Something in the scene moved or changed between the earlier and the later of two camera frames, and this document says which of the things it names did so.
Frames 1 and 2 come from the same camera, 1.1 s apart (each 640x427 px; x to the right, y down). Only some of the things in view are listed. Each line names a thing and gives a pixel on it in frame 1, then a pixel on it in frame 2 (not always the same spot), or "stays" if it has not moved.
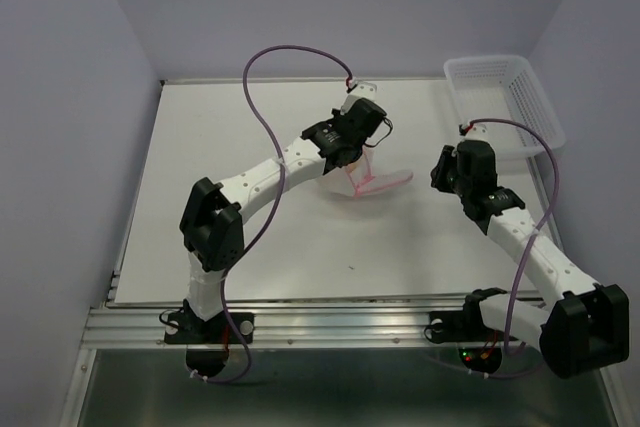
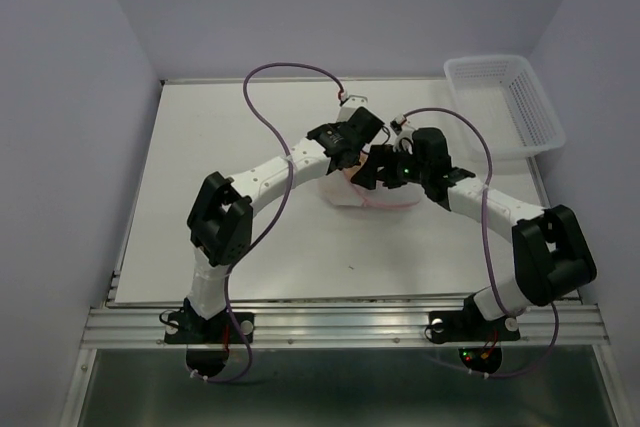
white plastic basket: (506, 87) stays
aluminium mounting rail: (337, 326) stays
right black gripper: (437, 173) -> (379, 156)
